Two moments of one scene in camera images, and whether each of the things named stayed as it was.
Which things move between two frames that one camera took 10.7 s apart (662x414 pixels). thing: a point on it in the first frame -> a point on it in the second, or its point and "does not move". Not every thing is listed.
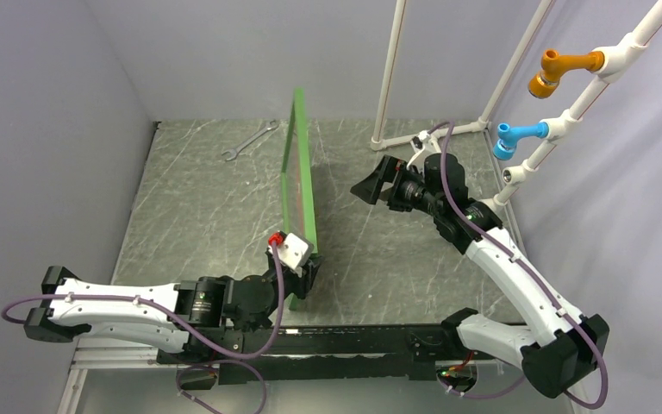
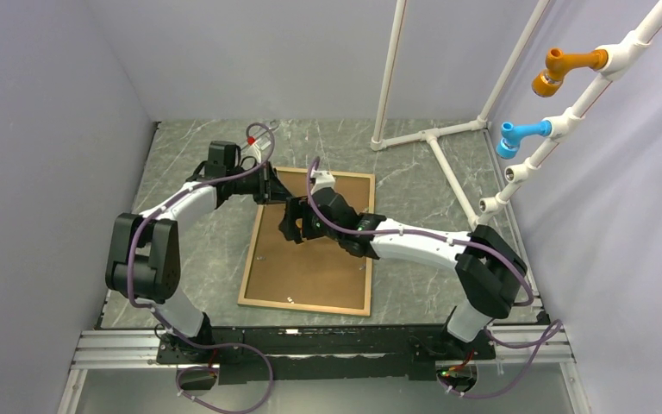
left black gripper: x=305 y=275 -> x=270 y=186
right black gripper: x=389 y=170 -> x=296 y=208
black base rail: x=325 y=353 does not move
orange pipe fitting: x=545 y=84 does not move
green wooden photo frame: x=297 y=197 -> x=315 y=273
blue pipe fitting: x=506 y=147 does not move
